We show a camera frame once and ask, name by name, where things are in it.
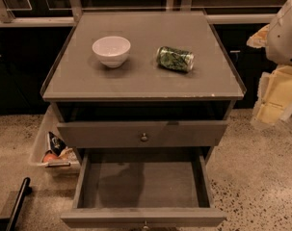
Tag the dark snack bag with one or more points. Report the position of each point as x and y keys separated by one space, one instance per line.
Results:
x=55 y=144

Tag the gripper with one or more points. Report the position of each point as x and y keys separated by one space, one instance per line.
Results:
x=284 y=38

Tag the white ceramic bowl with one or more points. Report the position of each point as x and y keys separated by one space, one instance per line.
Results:
x=112 y=51

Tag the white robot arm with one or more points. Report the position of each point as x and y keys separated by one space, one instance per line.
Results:
x=283 y=17

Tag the black bar object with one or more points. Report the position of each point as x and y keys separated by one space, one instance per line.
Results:
x=9 y=223

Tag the clear plastic bin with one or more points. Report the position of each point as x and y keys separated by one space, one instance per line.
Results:
x=40 y=147

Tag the grey top drawer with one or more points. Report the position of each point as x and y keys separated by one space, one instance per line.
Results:
x=133 y=134

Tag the grey drawer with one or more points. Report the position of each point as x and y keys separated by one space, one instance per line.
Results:
x=133 y=134
x=143 y=191

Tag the grey wooden drawer cabinet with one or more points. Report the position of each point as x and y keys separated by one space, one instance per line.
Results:
x=81 y=88

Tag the green soda can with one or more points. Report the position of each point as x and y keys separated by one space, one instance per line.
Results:
x=175 y=59

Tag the crumpled tan snack bag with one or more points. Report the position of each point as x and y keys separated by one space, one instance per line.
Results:
x=68 y=154

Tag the orange round fruit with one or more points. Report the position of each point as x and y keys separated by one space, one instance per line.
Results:
x=49 y=157

